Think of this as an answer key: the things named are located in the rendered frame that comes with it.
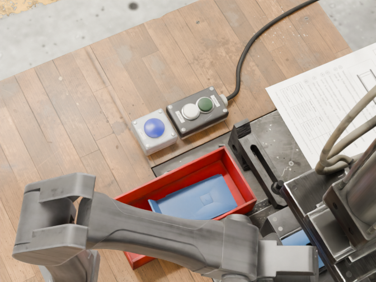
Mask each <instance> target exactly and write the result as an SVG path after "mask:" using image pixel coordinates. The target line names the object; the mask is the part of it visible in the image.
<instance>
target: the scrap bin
mask: <svg viewBox="0 0 376 282"><path fill-rule="evenodd" d="M217 174H219V175H220V174H222V176H223V178H224V180H225V182H226V184H227V186H228V188H229V190H230V192H231V194H232V196H233V198H234V200H235V201H236V203H237V205H238V206H237V207H236V208H235V209H233V210H231V211H229V212H227V213H225V214H223V215H220V216H218V217H216V218H213V219H214V220H218V221H219V220H221V219H223V218H226V216H228V215H231V214H242V215H244V214H246V213H248V212H250V211H252V209H253V207H254V206H255V204H256V202H257V198H256V197H255V195H254V193H253V192H252V190H251V188H250V186H249V185H248V183H247V181H246V180H245V178H244V177H243V174H242V173H241V171H240V170H239V168H238V166H237V165H236V163H235V161H234V160H233V158H232V156H231V155H230V153H229V152H228V149H227V148H226V146H223V147H220V148H218V149H216V150H214V151H212V152H210V153H208V154H206V155H204V156H202V157H199V158H197V159H195V160H193V161H191V162H189V163H187V164H185V165H183V166H181V167H178V168H176V169H174V170H172V171H170V172H167V173H165V174H164V175H162V176H159V177H157V178H155V179H153V180H151V181H148V182H146V183H144V184H142V185H140V186H138V187H136V188H134V189H132V190H130V191H127V192H125V193H123V194H121V195H119V196H117V197H115V198H113V199H115V200H117V201H119V202H122V203H124V204H127V205H130V206H133V207H136V208H139V209H144V210H148V211H152V208H151V206H150V204H149V202H148V200H149V199H150V200H155V201H157V200H159V199H162V198H164V197H166V195H168V194H170V193H173V192H175V191H178V190H180V189H183V188H185V187H188V186H190V185H192V184H195V183H197V182H199V181H202V180H204V179H207V178H209V177H212V176H214V175H217ZM123 252H124V254H125V256H126V258H127V260H128V262H129V264H130V266H131V268H132V269H133V270H135V269H137V268H139V267H141V266H143V265H145V264H147V263H149V262H151V261H153V260H155V259H157V258H155V257H150V256H144V255H140V254H136V253H131V252H126V251H123Z"/></svg>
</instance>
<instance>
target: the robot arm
mask: <svg viewBox="0 0 376 282"><path fill-rule="evenodd" d="M95 181H96V176H95V175H90V174H87V173H82V172H75V173H70V174H67V175H63V176H58V177H53V178H49V179H46V180H41V181H36V182H32V183H29V184H27V185H26V186H25V190H24V194H23V201H22V207H21V212H20V218H19V222H18V227H17V233H16V239H15V245H14V247H13V252H12V257H13V258H14V259H16V260H18V261H21V262H24V263H27V264H33V265H38V267H39V269H40V271H41V273H42V275H43V278H44V280H45V282H97V280H98V272H99V267H100V259H101V256H100V254H99V252H98V250H92V249H110V250H119V251H126V252H131V253H136V254H140V255H144V256H150V257H155V258H158V259H163V260H167V261H170V262H173V263H176V264H178V265H181V266H183V267H185V268H187V269H189V270H191V271H192V272H196V273H199V274H201V276H204V277H208V278H213V279H219V280H221V281H222V282H318V278H319V264H318V262H319V259H318V250H317V246H284V245H283V244H282V241H281V239H280V238H279V236H278V235H277V234H276V233H270V234H268V235H266V236H265V237H263V238H262V239H260V240H258V239H259V229H258V228H257V227H256V226H255V225H252V222H251V220H250V218H249V217H248V216H246V215H242V214H231V215H228V216H226V218H223V219H221V220H219V221H218V220H214V219H209V220H193V219H184V218H178V217H173V216H170V215H165V214H161V213H156V212H153V211H148V210H144V209H139V208H136V207H133V206H130V205H127V204H124V203H122V202H119V201H117V200H115V199H113V198H111V197H109V196H107V195H106V194H104V193H101V192H97V191H94V189H95ZM80 196H81V197H83V198H82V199H81V201H80V203H79V207H78V214H77V221H76V224H75V222H74V221H75V218H76V211H77V210H76V208H75V206H74V204H73V202H75V201H76V200H77V199H78V198H79V197H80Z"/></svg>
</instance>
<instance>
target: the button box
mask: <svg viewBox="0 0 376 282"><path fill-rule="evenodd" d="M316 1H319V0H308V1H306V2H304V3H302V4H300V5H298V6H296V7H294V8H292V9H290V10H288V11H286V12H284V13H283V14H281V15H280V16H278V17H276V18H275V19H273V20H272V21H270V22H269V23H267V24H266V25H265V26H264V27H262V28H261V29H260V30H258V32H257V33H255V34H254V36H253V37H252V38H251V39H250V40H249V42H248V43H247V45H246V47H245V48H244V50H243V52H242V55H241V57H240V59H239V62H238V64H237V69H236V88H235V90H234V92H233V93H232V94H231V95H229V96H227V97H225V95H223V94H221V95H218V93H217V91H216V90H215V88H214V87H213V86H210V87H208V88H206V89H203V90H201V91H199V92H197V93H194V94H192V95H190V96H187V97H185V98H183V99H181V100H178V101H176V102H174V103H172V104H170V105H167V106H166V115H167V117H168V118H169V120H170V122H171V124H172V126H173V127H174V129H175V131H176V133H177V134H178V136H179V137H180V139H181V140H183V139H185V138H187V137H189V136H192V135H194V134H196V133H198V132H200V131H202V130H204V129H207V128H209V127H211V126H213V125H215V124H217V123H220V122H222V121H224V120H226V119H227V117H228V114H229V111H228V109H227V108H226V106H228V101H229V100H231V99H232V98H234V97H235V96H236V95H237V94H238V93H239V89H240V83H241V80H240V71H241V66H242V63H243V61H244V59H245V56H246V54H247V52H248V50H249V48H250V47H251V45H252V44H253V42H254V41H255V40H256V39H257V38H258V37H259V36H260V35H261V34H262V33H263V32H264V31H265V30H267V29H268V28H269V27H270V26H272V25H273V24H275V23H276V22H278V21H279V20H281V19H282V18H284V17H286V16H287V15H289V14H291V13H293V12H295V11H297V10H299V9H301V8H303V7H305V6H307V5H309V4H311V3H314V2H316ZM203 97H207V98H209V99H211V101H212V103H213V107H212V109H211V110H210V111H208V112H203V111H201V110H200V109H199V108H198V102H199V100H200V99H201V98H203ZM188 104H193V105H195V106H196V107H197V108H198V115H197V116H196V117H195V118H192V119H190V118H188V117H186V116H185V115H184V113H183V110H184V107H185V106H186V105H188Z"/></svg>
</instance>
